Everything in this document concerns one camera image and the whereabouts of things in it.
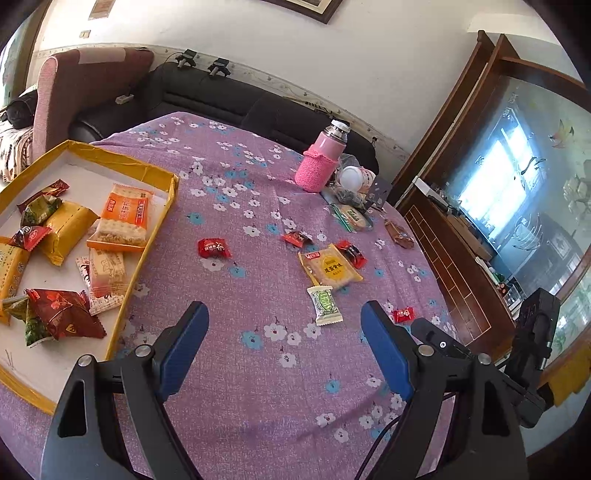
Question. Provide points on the green pea packet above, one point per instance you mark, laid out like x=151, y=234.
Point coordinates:
x=32, y=330
x=39, y=210

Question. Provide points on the yellow cardboard piece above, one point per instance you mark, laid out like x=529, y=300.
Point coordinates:
x=570, y=374

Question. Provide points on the patterned cushion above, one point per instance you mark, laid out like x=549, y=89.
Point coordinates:
x=16, y=152

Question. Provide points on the wooden cabinet with glass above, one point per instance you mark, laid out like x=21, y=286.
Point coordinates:
x=517, y=175

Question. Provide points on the brown snack packet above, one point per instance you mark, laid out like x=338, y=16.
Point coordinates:
x=399, y=236

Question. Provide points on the yellow cardboard box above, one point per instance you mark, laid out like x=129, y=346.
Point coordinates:
x=92, y=180

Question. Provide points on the wooden brick-pattern cabinet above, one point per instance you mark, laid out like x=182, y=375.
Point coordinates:
x=452, y=258

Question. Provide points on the square yellow biscuit packet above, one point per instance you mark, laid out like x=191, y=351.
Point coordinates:
x=330, y=270

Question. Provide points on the purple floral tablecloth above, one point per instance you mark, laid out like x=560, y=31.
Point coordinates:
x=258, y=300

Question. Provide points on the white flat device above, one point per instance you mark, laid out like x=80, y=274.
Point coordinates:
x=425, y=187

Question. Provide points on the dark plastic bag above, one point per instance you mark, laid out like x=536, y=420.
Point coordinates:
x=348, y=198

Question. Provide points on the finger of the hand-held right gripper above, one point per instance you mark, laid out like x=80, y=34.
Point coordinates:
x=441, y=342

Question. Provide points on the pink knitted-sleeve bottle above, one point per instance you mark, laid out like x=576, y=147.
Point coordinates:
x=316, y=164

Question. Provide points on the black sofa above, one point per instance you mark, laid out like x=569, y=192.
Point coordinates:
x=207, y=92

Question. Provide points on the red candy packet dark print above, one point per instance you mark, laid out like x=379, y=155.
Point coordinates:
x=352, y=254

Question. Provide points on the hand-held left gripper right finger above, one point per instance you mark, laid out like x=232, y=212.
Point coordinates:
x=388, y=353

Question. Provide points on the orange cereal bar packet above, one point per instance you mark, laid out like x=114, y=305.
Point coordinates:
x=122, y=217

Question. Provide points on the white plastic jar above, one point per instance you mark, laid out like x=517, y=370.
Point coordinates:
x=355, y=177

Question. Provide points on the round cracker package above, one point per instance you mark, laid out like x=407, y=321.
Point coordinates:
x=355, y=218

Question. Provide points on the dark grey phone stand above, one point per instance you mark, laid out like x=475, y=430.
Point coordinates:
x=381, y=194

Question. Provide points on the clear plastic bag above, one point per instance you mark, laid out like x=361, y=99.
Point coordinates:
x=348, y=160

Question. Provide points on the black bag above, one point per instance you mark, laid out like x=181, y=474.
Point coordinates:
x=21, y=110

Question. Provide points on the white red-patterned biscuit packet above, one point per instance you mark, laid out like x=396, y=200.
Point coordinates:
x=106, y=272

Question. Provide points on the green white candy packet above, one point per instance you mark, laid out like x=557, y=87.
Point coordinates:
x=325, y=304

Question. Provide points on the black clamp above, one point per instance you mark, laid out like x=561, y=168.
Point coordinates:
x=219, y=67
x=187, y=57

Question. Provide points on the framed wall picture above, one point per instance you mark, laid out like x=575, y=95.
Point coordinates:
x=318, y=11

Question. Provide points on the pink armchair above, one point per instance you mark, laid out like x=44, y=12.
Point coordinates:
x=69, y=83

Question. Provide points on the long yellow biscuit packet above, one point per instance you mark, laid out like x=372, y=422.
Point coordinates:
x=67, y=230

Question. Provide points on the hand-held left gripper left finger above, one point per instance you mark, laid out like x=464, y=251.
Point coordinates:
x=182, y=353

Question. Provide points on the yellow cheese biscuit packet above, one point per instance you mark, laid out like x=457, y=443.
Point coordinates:
x=9, y=272

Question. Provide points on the dark red flower packet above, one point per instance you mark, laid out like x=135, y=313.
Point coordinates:
x=64, y=314

